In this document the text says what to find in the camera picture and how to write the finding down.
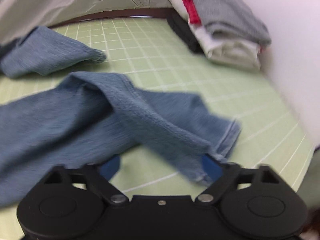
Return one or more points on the green grid bed sheet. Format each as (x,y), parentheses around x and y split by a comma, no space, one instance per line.
(149,53)

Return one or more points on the grey carrot print fabric wardrobe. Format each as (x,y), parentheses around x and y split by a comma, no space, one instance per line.
(75,2)

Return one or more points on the folded black garment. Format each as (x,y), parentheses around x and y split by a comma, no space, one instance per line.
(181,28)

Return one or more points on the folded grey garment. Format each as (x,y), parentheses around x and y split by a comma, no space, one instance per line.
(233,17)

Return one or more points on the blue denim jeans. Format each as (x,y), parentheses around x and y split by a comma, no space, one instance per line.
(90,117)

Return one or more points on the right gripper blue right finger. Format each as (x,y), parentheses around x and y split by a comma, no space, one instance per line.
(223,176)

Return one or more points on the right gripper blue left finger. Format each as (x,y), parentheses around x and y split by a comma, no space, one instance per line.
(97,177)

